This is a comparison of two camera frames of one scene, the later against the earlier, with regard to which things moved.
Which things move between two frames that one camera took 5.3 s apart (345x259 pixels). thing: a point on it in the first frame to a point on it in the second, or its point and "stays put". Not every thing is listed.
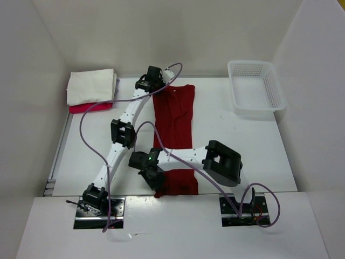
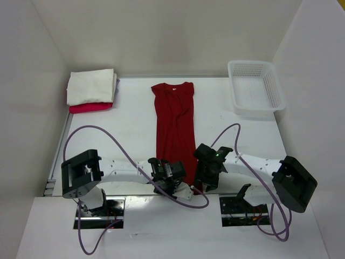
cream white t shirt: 91,86 stays put
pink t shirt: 96,107 stays put
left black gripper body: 159,83 to 170,184
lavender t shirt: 117,89 stays put
